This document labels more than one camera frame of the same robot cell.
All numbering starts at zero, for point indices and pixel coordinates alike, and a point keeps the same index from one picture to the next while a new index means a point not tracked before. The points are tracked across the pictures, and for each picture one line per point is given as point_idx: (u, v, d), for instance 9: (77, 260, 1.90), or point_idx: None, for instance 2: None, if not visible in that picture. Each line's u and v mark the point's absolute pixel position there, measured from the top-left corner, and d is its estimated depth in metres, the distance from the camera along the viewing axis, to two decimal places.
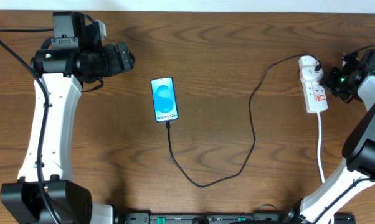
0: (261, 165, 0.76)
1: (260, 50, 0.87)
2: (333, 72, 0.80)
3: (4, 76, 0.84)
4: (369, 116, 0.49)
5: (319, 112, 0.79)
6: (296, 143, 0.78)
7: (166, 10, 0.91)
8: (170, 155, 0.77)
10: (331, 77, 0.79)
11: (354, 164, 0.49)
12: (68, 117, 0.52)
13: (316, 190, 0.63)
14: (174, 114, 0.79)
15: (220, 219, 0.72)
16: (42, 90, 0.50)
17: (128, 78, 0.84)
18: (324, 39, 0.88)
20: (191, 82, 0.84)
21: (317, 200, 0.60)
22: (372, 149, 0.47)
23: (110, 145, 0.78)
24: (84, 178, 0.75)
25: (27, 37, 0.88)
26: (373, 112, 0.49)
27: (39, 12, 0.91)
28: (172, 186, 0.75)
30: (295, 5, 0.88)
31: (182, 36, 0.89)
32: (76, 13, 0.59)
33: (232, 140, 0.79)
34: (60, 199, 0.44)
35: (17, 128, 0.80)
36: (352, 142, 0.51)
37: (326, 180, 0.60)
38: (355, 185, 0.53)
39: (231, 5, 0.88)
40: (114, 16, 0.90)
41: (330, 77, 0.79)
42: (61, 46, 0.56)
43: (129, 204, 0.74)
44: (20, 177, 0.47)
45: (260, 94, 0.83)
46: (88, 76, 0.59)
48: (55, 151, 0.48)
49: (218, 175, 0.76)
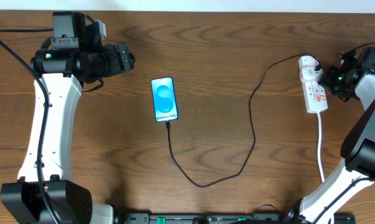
0: (261, 165, 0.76)
1: (260, 50, 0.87)
2: (331, 71, 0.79)
3: (4, 76, 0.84)
4: (366, 116, 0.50)
5: (319, 112, 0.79)
6: (296, 143, 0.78)
7: (166, 10, 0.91)
8: (170, 155, 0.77)
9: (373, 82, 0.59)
10: (329, 76, 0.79)
11: (353, 164, 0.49)
12: (68, 117, 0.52)
13: (315, 190, 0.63)
14: (174, 114, 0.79)
15: (220, 219, 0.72)
16: (42, 90, 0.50)
17: (128, 78, 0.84)
18: (324, 39, 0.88)
20: (191, 82, 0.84)
21: (316, 199, 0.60)
22: (372, 149, 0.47)
23: (110, 145, 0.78)
24: (83, 178, 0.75)
25: (27, 37, 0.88)
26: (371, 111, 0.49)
27: (39, 12, 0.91)
28: (172, 186, 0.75)
30: (295, 5, 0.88)
31: (182, 36, 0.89)
32: (76, 13, 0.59)
33: (232, 140, 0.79)
34: (60, 199, 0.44)
35: (17, 128, 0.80)
36: (350, 142, 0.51)
37: (326, 180, 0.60)
38: (354, 184, 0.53)
39: (231, 5, 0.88)
40: (114, 16, 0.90)
41: (329, 76, 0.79)
42: (61, 46, 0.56)
43: (129, 204, 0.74)
44: (20, 177, 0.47)
45: (260, 94, 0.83)
46: (88, 76, 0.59)
48: (55, 151, 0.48)
49: (217, 175, 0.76)
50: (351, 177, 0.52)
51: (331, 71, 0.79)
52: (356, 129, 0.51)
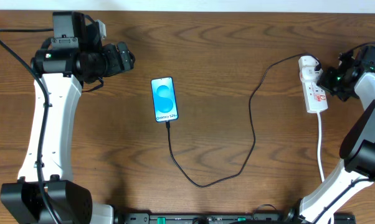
0: (261, 165, 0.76)
1: (259, 50, 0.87)
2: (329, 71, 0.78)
3: (4, 76, 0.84)
4: (365, 116, 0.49)
5: (319, 112, 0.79)
6: (296, 143, 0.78)
7: (166, 10, 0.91)
8: (170, 155, 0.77)
9: (372, 80, 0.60)
10: (328, 76, 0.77)
11: (352, 165, 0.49)
12: (68, 116, 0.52)
13: (314, 190, 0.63)
14: (174, 114, 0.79)
15: (220, 219, 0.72)
16: (42, 90, 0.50)
17: (128, 78, 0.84)
18: (324, 39, 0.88)
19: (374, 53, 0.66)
20: (191, 82, 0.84)
21: (316, 200, 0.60)
22: (370, 150, 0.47)
23: (110, 145, 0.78)
24: (83, 178, 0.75)
25: (27, 37, 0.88)
26: (370, 112, 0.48)
27: (39, 12, 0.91)
28: (172, 186, 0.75)
30: (295, 5, 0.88)
31: (182, 36, 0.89)
32: (76, 13, 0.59)
33: (232, 140, 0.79)
34: (60, 199, 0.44)
35: (17, 128, 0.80)
36: (349, 142, 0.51)
37: (326, 180, 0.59)
38: (353, 185, 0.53)
39: (231, 5, 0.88)
40: (114, 16, 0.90)
41: (327, 77, 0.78)
42: (61, 46, 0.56)
43: (129, 204, 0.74)
44: (20, 177, 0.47)
45: (260, 94, 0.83)
46: (88, 76, 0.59)
48: (55, 151, 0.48)
49: (218, 175, 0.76)
50: (350, 178, 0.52)
51: (329, 71, 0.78)
52: (354, 129, 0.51)
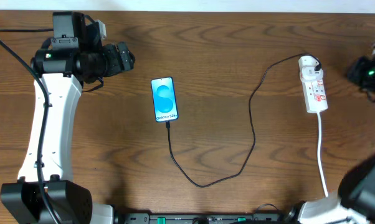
0: (261, 165, 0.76)
1: (259, 50, 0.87)
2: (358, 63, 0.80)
3: (4, 76, 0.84)
4: (370, 162, 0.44)
5: (319, 113, 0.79)
6: (296, 143, 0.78)
7: (166, 10, 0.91)
8: (170, 155, 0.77)
9: None
10: (359, 68, 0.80)
11: (350, 205, 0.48)
12: (68, 116, 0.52)
13: (318, 201, 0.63)
14: (174, 114, 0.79)
15: (220, 219, 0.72)
16: (42, 90, 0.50)
17: (128, 78, 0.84)
18: (324, 39, 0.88)
19: None
20: (191, 82, 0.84)
21: (315, 214, 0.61)
22: (368, 198, 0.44)
23: (110, 145, 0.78)
24: (83, 178, 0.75)
25: (27, 37, 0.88)
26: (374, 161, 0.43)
27: (39, 12, 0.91)
28: (172, 186, 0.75)
30: (295, 5, 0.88)
31: (182, 36, 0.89)
32: (76, 13, 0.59)
33: (232, 140, 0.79)
34: (60, 198, 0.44)
35: (17, 128, 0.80)
36: (347, 183, 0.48)
37: (331, 198, 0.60)
38: (349, 220, 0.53)
39: (231, 5, 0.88)
40: (114, 16, 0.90)
41: (358, 68, 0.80)
42: (61, 46, 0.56)
43: (129, 204, 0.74)
44: (20, 177, 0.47)
45: (260, 94, 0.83)
46: (88, 76, 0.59)
48: (55, 151, 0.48)
49: (218, 175, 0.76)
50: (349, 213, 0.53)
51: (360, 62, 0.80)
52: (361, 163, 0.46)
